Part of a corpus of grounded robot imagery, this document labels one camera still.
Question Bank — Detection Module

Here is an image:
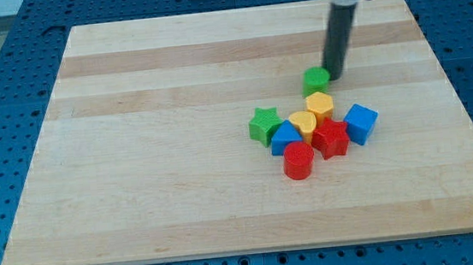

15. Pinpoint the green star block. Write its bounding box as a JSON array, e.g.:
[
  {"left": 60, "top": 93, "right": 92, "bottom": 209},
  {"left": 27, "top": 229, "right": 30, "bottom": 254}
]
[{"left": 248, "top": 107, "right": 284, "bottom": 147}]

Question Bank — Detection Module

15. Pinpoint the blue triangle block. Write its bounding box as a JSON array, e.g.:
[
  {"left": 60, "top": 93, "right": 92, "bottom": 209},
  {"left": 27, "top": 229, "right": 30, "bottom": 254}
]
[{"left": 270, "top": 121, "right": 302, "bottom": 156}]

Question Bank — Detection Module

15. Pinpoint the red cylinder block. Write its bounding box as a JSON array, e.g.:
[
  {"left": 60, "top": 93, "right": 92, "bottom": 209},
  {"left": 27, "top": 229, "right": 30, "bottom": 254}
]
[{"left": 283, "top": 141, "right": 314, "bottom": 180}]

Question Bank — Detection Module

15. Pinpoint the yellow heart block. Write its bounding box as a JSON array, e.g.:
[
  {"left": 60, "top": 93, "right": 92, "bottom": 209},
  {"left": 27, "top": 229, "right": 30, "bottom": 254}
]
[{"left": 288, "top": 111, "right": 317, "bottom": 144}]

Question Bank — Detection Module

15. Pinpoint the yellow hexagon block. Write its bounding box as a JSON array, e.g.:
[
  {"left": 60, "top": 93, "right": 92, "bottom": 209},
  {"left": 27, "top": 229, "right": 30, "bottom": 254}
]
[{"left": 304, "top": 91, "right": 334, "bottom": 127}]

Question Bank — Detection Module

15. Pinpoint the wooden board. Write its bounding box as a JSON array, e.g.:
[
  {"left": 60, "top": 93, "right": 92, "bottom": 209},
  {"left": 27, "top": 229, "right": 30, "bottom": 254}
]
[{"left": 2, "top": 0, "right": 473, "bottom": 265}]

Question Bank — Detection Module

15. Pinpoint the green cylinder block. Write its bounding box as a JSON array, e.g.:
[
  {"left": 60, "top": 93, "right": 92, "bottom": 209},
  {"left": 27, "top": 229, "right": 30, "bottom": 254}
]
[{"left": 302, "top": 67, "right": 330, "bottom": 97}]

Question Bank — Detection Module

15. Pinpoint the red star block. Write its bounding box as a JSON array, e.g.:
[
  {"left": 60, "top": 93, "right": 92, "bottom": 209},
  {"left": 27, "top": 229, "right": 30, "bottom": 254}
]
[{"left": 311, "top": 119, "right": 350, "bottom": 160}]

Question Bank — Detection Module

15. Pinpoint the blue cube block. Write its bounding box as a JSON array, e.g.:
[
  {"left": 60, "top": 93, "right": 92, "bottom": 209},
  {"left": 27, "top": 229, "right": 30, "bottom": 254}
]
[{"left": 344, "top": 104, "right": 378, "bottom": 145}]

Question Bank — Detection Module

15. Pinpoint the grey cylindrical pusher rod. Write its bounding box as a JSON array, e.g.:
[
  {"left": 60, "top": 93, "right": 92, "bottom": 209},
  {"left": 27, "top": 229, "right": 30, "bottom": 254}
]
[{"left": 322, "top": 3, "right": 357, "bottom": 81}]

